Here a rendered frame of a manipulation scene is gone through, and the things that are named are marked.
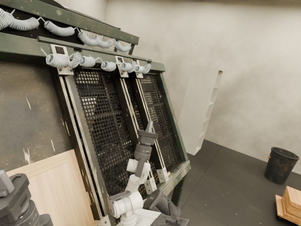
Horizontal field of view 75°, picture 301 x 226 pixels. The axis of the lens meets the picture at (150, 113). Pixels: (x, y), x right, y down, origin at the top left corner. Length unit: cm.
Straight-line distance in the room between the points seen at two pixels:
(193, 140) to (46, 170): 396
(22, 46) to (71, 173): 72
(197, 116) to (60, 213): 385
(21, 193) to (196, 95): 423
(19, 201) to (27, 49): 81
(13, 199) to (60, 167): 63
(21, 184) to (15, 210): 6
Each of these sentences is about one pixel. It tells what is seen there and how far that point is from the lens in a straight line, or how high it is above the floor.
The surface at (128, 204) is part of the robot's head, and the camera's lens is 82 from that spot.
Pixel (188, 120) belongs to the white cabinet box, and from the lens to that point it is 472.
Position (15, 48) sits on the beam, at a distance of 120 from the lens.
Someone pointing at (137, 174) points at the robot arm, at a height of 139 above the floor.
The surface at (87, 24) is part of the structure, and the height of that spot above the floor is 215.
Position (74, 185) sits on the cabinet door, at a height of 120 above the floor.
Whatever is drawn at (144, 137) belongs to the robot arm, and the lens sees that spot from 105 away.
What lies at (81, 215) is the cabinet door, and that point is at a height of 106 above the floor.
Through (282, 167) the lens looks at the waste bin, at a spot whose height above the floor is 40.
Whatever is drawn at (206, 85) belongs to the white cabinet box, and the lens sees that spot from 454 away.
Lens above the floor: 197
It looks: 15 degrees down
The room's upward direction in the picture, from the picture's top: 12 degrees clockwise
